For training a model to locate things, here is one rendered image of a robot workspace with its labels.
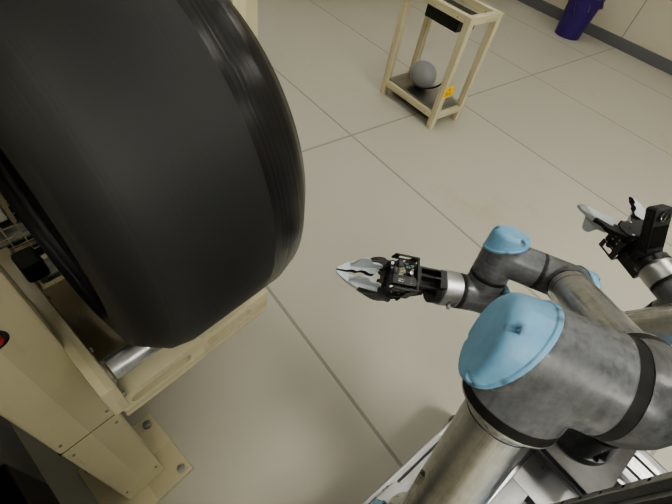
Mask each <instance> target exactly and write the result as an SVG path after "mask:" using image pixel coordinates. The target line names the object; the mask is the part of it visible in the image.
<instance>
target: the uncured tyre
mask: <svg viewBox="0 0 672 504"><path fill-rule="evenodd" d="M0 193H1V194H2V196H3V197H4V199H5V200H6V201H7V203H8V204H9V206H10V207H11V208H12V210H13V211H14V212H15V214H16V215H17V216H18V218H19V219H20V221H21V222H22V223H23V225H24V226H25V227H26V229H27V230H28V231H29V233H30V234H31V235H32V237H33V238H34V239H35V241H36V242H37V243H38V245H39V246H40V247H41V249H42V250H43V251H44V252H45V254H46V255H47V256H48V258H49V259H50V260H51V261H52V263H53V264H54V265H55V267H56V268H57V269H58V270H59V272H60V273H61V274H62V275H63V277H64V278H65V279H66V280H67V282H68V283H69V284H70V285H71V286H72V288H73V289H74V290H75V291H76V292H77V294H78V295H79V296H80V297H81V298H82V299H83V300H84V302H85V303H86V304H87V305H88V306H89V307H90V308H91V309H92V310H93V311H94V312H95V313H96V314H97V315H98V316H99V317H100V318H101V319H102V320H103V321H104V322H105V323H106V324H107V325H109V326H110V327H111V328H112V329H113V330H114V331H115V332H116V333H117V334H118V335H120V336H121V337H122V338H123V339H124V340H125V341H126V342H128V343H129V344H131V345H132V346H138V347H154V348H169V349H171V348H174V347H177V346H179V345H182V344H184V343H187V342H189V341H192V340H194V339H195V338H197V337H198V336H199V335H201V334H202V333H204V332H205V331H206V330H208V329H209V328H210V327H212V326H213V325H214V324H216V323H217V322H218V321H220V320H221V319H223V318H224V317H225V316H227V315H228V314H229V313H231V312H232V311H233V310H235V309H236V308H238V307H239V306H240V305H242V304H243V303H244V302H246V301H247V300H248V299H250V298H251V297H253V296H254V295H255V294H257V293H258V292H259V291H261V290H262V289H263V288H265V287H266V286H267V285H269V284H270V283H272V282H273V281H274V280H276V279H277V278H278V277H279V276H280V275H281V274H282V272H283V271H284V270H285V268H286V267H287V266H288V264H289V263H290V262H291V260H292V259H293V258H294V256H295V254H296V252H297V250H298V248H299V245H300V242H301V238H302V233H303V226H304V212H305V195H306V183H305V170H304V162H303V156H302V150H301V145H300V141H299V137H298V133H297V129H296V126H295V122H294V119H293V116H292V113H291V110H290V107H289V104H288V101H287V99H286V96H285V94H284V91H283V89H282V86H281V84H280V82H279V79H278V77H277V75H276V73H275V71H274V69H273V67H272V65H271V63H270V61H269V59H268V57H267V55H266V53H265V51H264V50H263V48H262V46H261V44H260V43H259V41H258V39H257V38H256V36H255V35H254V33H253V31H252V30H251V28H250V27H249V25H248V24H247V22H246V21H245V20H244V18H243V17H242V15H241V14H240V13H239V11H238V10H237V9H236V8H235V6H234V5H233V4H232V3H231V2H230V0H0Z"/></svg>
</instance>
